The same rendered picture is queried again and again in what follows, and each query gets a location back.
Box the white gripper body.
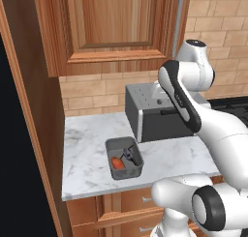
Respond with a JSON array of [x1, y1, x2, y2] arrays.
[[151, 80, 170, 101]]

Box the grey tupperware container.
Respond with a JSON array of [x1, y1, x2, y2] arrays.
[[105, 135, 145, 181]]

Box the wooden fridge housing panel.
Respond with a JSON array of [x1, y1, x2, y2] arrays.
[[0, 0, 74, 237]]

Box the black fridge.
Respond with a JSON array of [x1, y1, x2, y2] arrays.
[[0, 33, 60, 237]]

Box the grey toaster oven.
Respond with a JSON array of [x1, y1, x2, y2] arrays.
[[124, 82, 211, 144]]

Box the dark food piece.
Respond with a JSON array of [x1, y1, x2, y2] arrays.
[[121, 144, 143, 166]]

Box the black hob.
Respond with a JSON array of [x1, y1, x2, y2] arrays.
[[206, 96, 248, 129]]

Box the orange food piece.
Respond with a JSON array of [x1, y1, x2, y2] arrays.
[[110, 156, 127, 169]]

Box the wooden drawer front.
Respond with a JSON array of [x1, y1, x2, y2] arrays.
[[118, 213, 167, 237], [119, 186, 163, 214]]

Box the silver cupboard door handle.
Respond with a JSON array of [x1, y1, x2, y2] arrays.
[[171, 0, 184, 59]]

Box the wooden wall cupboard door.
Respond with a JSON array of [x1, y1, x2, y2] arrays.
[[32, 0, 192, 78]]

